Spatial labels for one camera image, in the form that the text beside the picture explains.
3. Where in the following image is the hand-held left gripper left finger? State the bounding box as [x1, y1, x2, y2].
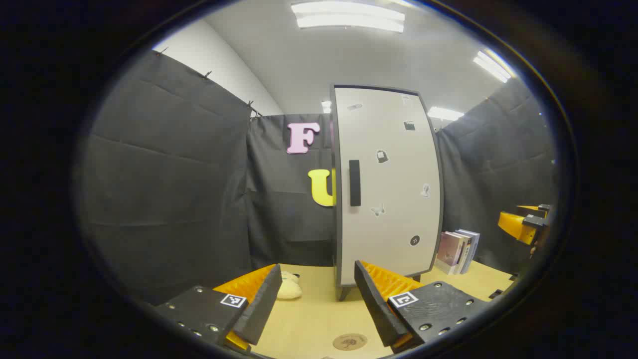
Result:
[152, 263, 283, 356]

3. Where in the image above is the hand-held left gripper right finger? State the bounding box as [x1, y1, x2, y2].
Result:
[354, 260, 491, 355]

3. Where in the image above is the grey cabinet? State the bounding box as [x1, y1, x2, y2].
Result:
[330, 84, 445, 301]

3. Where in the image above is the brown round coaster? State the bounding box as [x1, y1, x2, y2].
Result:
[333, 333, 368, 351]

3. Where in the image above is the white cabinet door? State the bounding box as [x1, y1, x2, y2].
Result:
[333, 86, 444, 287]

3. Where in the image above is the black door handle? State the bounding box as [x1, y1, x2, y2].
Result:
[349, 160, 361, 207]

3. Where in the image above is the cream plush toy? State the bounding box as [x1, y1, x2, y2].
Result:
[277, 271, 303, 300]

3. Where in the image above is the blue grey book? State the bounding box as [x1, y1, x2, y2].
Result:
[456, 228, 481, 275]

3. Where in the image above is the white paperback book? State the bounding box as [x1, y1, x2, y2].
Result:
[451, 232, 472, 275]

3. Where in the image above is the black backdrop cloth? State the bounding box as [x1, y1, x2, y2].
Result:
[80, 50, 556, 305]

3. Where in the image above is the large ceiling light panel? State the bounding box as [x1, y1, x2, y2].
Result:
[292, 1, 406, 33]

